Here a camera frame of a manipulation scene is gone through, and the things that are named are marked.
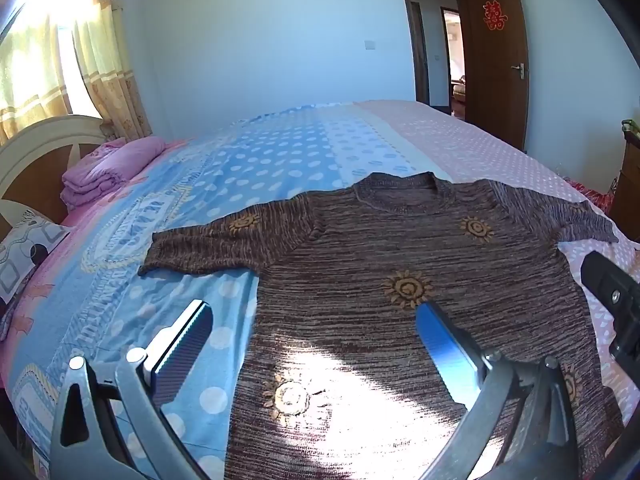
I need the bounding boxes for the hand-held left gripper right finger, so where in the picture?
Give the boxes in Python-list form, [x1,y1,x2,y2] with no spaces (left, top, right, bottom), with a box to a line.
[415,301,581,480]

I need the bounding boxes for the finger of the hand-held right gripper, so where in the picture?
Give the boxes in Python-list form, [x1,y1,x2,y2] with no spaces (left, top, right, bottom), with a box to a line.
[580,250,640,361]

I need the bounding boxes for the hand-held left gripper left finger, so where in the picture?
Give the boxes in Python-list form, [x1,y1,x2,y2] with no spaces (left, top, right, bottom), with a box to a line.
[50,299,216,480]

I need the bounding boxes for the brown knit sweater sun print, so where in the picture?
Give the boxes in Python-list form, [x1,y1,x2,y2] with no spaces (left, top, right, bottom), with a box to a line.
[137,171,626,480]

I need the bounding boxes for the red patterned cloth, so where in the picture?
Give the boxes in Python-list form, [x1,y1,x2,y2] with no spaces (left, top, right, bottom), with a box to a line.
[565,177,621,221]

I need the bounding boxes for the brown wooden cabinet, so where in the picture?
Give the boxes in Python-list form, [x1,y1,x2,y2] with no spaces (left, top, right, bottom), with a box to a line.
[610,119,640,243]

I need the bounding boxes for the grey patterned pillow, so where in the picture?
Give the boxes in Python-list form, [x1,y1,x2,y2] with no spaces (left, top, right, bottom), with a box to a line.
[0,207,71,306]

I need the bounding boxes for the folded pink quilt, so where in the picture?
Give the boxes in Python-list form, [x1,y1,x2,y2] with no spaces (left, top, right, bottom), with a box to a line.
[60,136,168,211]

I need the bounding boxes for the pink dotted bed sheet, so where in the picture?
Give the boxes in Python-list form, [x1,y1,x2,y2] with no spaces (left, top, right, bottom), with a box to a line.
[357,100,640,461]

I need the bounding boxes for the blue polka dot blanket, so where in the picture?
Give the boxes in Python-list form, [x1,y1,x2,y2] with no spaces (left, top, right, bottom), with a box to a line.
[10,102,451,480]

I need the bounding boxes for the brown wooden door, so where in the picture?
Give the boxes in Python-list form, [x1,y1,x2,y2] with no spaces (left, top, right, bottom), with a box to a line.
[462,0,531,153]

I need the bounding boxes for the cream wooden headboard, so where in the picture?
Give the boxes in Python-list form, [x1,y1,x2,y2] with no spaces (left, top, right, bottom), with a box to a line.
[0,115,108,241]

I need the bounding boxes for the yellow patterned curtain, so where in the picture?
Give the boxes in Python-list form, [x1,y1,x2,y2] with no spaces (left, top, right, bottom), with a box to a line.
[0,0,153,146]

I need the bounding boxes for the red paper door decoration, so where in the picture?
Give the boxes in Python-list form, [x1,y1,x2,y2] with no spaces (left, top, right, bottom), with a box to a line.
[482,1,505,31]

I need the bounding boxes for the brown door frame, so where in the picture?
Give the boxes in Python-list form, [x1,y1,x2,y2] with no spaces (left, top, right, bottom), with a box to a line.
[395,0,471,111]

